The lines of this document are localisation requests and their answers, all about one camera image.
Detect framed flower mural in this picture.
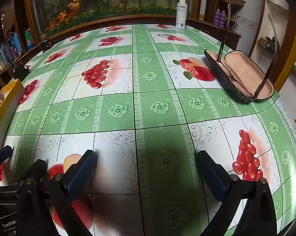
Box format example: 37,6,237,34
25,0,202,40

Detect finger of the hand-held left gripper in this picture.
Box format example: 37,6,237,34
0,146,13,169
27,159,48,181

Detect wooden side cabinet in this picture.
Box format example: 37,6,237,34
202,0,245,51

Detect patterned black eyeglasses case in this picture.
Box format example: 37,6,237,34
204,49,275,103

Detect tangled cables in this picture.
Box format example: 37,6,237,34
227,16,239,29

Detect dark tool pile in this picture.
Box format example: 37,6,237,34
257,36,280,52

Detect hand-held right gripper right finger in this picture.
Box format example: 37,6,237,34
196,150,277,236

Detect brown frame eyeglasses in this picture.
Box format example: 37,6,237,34
218,4,279,100

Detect green fruit print tablecloth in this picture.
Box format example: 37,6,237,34
0,24,296,236

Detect clear green label bottle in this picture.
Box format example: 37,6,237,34
25,28,35,50

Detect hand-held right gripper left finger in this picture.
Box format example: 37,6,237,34
17,150,98,236

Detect white rolled poster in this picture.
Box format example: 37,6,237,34
199,0,209,21

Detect blue bottle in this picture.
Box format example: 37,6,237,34
11,32,23,56

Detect yellow rimmed white tray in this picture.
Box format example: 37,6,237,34
0,79,25,150

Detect white spray bottle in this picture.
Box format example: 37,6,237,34
175,0,188,29

